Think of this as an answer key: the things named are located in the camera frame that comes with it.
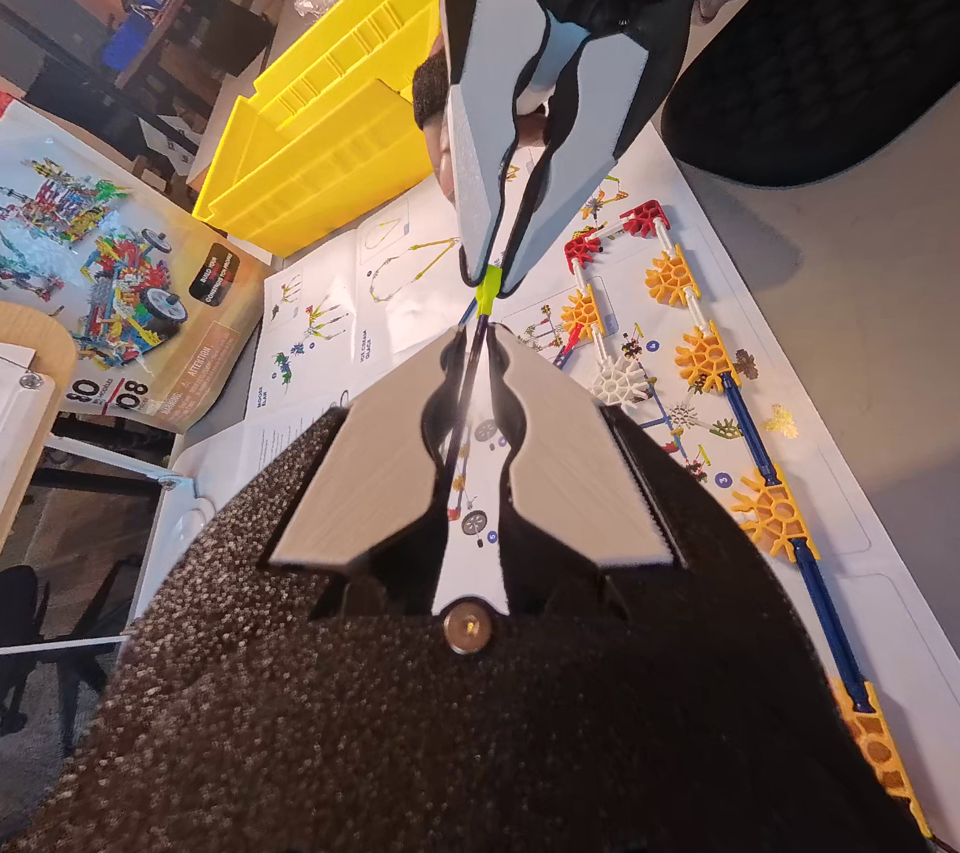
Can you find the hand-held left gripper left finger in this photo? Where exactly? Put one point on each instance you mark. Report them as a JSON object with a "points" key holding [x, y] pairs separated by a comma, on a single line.
{"points": [[360, 493]]}

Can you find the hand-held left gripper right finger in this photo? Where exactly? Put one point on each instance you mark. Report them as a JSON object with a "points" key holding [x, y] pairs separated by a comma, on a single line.
{"points": [[585, 493]]}

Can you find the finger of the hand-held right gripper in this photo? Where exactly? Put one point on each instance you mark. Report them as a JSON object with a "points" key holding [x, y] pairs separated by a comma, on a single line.
{"points": [[593, 118], [483, 88]]}

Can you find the purple plastic rod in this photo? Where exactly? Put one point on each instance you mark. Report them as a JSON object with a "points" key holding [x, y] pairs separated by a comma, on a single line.
{"points": [[467, 403]]}

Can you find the yellow plastic parts bin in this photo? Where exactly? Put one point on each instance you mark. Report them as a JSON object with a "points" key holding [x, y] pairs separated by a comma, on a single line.
{"points": [[315, 178]]}

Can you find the yellow-green clip connector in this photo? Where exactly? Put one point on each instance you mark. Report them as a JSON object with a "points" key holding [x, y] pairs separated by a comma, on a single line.
{"points": [[488, 291]]}

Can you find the person's right hand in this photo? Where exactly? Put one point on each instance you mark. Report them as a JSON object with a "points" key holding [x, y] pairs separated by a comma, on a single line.
{"points": [[440, 148]]}

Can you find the white building instruction sheet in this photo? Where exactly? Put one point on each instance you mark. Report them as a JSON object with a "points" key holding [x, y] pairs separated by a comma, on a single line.
{"points": [[375, 343]]}

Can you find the black chair seat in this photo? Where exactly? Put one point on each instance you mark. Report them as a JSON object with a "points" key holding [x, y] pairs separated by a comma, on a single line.
{"points": [[825, 73]]}

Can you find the cardboard toy set box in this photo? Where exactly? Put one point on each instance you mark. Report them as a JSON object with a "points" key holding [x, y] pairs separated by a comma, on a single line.
{"points": [[135, 268]]}

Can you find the colourful rod connector frame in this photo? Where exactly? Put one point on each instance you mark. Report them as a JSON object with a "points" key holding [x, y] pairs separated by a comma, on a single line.
{"points": [[773, 511]]}

